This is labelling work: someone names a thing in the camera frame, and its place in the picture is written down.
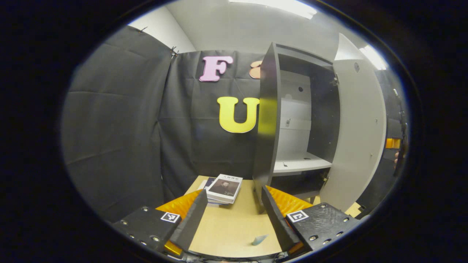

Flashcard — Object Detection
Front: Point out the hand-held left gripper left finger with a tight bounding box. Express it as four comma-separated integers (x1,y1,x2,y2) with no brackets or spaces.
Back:
112,189,208,257

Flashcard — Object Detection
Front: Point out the white cabinet shelf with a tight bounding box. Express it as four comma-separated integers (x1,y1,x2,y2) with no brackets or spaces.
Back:
273,152,332,174

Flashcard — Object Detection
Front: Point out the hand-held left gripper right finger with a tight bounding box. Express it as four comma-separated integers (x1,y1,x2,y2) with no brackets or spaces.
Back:
261,185,361,256

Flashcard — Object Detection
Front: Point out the small ceiling light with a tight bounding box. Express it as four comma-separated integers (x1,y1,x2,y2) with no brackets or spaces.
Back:
360,45,388,70

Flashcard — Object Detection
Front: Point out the white cabinet door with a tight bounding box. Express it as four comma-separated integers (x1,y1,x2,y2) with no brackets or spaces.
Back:
320,33,387,212

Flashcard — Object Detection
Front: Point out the blue book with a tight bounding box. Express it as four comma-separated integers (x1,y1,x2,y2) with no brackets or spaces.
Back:
197,177,220,207

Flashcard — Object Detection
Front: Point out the black backdrop cloth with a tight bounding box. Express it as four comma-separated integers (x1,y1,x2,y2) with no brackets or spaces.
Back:
60,26,408,223

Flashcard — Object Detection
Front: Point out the white book with portrait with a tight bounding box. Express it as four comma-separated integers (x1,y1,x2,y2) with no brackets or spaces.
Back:
206,174,243,204

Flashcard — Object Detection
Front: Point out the dark grey cabinet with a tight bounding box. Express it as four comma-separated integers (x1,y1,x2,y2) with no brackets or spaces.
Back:
252,42,340,214

